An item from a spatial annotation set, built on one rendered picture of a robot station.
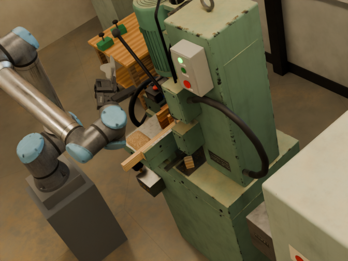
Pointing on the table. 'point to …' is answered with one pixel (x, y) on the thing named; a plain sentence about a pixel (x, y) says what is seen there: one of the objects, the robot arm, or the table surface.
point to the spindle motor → (141, 7)
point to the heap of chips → (137, 140)
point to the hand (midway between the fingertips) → (110, 64)
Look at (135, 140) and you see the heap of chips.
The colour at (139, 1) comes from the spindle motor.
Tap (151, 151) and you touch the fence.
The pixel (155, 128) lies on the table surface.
